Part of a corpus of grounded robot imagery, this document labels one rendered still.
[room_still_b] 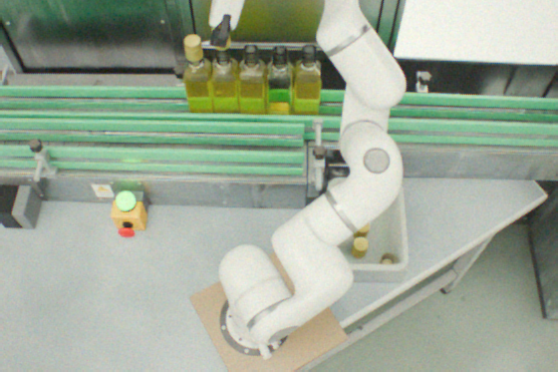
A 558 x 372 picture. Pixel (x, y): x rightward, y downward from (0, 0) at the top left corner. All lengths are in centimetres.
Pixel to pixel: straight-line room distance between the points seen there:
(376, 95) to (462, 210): 62
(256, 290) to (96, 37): 77
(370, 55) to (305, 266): 35
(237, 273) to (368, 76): 39
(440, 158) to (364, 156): 52
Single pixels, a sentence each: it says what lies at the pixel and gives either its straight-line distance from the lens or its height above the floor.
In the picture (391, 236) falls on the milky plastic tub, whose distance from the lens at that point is 139.
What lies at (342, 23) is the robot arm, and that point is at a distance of 92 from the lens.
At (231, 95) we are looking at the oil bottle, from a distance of 126.
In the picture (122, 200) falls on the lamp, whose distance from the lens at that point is 136.
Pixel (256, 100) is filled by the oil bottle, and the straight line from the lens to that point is 127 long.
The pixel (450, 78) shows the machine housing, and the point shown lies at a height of 88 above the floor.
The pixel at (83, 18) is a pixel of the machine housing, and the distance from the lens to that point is 144.
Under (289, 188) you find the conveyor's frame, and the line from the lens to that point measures 133.
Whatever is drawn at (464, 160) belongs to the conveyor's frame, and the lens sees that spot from 145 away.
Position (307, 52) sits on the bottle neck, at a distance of 121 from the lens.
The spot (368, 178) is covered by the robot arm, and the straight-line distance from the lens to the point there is 94.
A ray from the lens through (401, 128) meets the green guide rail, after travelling 134.
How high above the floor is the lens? 202
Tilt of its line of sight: 58 degrees down
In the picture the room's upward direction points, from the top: straight up
